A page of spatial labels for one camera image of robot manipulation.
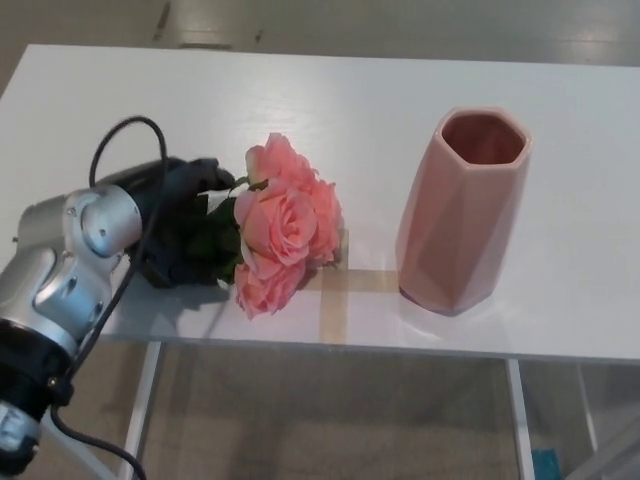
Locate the pink artificial rose bouquet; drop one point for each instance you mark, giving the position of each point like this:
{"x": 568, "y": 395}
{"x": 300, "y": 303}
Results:
{"x": 285, "y": 225}

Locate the thin grey table leg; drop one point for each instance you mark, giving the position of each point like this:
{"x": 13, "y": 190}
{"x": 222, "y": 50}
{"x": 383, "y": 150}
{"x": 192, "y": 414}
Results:
{"x": 588, "y": 410}

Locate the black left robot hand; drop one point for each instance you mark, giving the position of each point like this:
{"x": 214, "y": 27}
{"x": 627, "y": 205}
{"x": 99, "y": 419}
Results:
{"x": 175, "y": 180}

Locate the notched tan masking tape strip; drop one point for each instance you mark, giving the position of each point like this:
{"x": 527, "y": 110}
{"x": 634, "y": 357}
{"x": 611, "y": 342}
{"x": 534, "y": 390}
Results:
{"x": 372, "y": 281}

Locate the white table leg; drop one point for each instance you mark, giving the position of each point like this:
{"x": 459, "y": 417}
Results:
{"x": 520, "y": 425}
{"x": 145, "y": 390}

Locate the teal floor tape piece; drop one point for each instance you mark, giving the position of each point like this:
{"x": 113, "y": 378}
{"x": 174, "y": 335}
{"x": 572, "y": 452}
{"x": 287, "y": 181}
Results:
{"x": 546, "y": 465}

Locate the long tan masking tape strip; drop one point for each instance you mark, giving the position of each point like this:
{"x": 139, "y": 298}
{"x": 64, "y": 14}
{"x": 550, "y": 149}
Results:
{"x": 334, "y": 320}

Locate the pink faceted ceramic vase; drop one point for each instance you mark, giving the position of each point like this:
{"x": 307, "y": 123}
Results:
{"x": 450, "y": 235}

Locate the light blue metal stand frame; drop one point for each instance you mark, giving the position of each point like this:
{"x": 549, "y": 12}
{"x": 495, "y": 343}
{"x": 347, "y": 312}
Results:
{"x": 90, "y": 457}

